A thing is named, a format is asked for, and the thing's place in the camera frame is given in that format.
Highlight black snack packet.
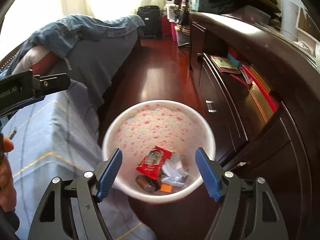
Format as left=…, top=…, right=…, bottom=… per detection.
left=135, top=175, right=162, bottom=193

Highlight green book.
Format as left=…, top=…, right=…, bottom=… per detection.
left=209, top=55, right=242, bottom=75

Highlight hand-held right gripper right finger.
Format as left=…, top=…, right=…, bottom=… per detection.
left=195, top=147, right=290, bottom=240

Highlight pink grey folded quilt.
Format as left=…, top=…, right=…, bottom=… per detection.
left=11, top=47, right=62, bottom=77

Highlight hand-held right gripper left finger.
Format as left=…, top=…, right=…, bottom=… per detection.
left=27, top=148, right=123, bottom=240

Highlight white pink flowered trash bin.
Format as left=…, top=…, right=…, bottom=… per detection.
left=101, top=100, right=217, bottom=204

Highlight white silver wrapper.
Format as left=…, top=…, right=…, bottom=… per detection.
left=160, top=152, right=189, bottom=187

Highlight teal box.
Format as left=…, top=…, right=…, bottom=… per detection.
left=227, top=51, right=252, bottom=67

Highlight blue checked cloth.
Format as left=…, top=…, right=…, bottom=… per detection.
left=0, top=79, right=157, bottom=240

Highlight black suitcase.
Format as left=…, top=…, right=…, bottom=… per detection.
left=137, top=5, right=163, bottom=40

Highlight red patterned packet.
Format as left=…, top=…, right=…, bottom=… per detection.
left=136, top=145, right=173, bottom=180

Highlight blue patterned duvet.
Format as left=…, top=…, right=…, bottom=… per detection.
left=10, top=14, right=146, bottom=67

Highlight books on dresser shelf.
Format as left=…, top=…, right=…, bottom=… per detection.
left=249, top=66, right=279, bottom=120

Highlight dark wooden dresser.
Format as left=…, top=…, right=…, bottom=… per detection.
left=189, top=10, right=320, bottom=240

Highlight white storage box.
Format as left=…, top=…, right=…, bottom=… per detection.
left=165, top=4, right=179, bottom=22

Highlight white cylinder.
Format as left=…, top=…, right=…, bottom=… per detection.
left=282, top=0, right=298, bottom=41

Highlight person's left hand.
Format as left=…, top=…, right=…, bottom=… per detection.
left=0, top=133, right=15, bottom=207

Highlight pink storage box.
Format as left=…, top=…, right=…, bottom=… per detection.
left=171, top=22, right=180, bottom=42

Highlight striped handbag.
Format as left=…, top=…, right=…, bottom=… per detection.
left=174, top=9, right=190, bottom=34

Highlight white framed picture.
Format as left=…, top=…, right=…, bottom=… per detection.
left=295, top=5, right=319, bottom=49

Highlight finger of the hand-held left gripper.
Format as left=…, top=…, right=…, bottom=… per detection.
left=32, top=73, right=71, bottom=98
left=0, top=95, right=46, bottom=118

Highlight red box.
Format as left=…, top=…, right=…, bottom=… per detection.
left=161, top=15, right=173, bottom=37

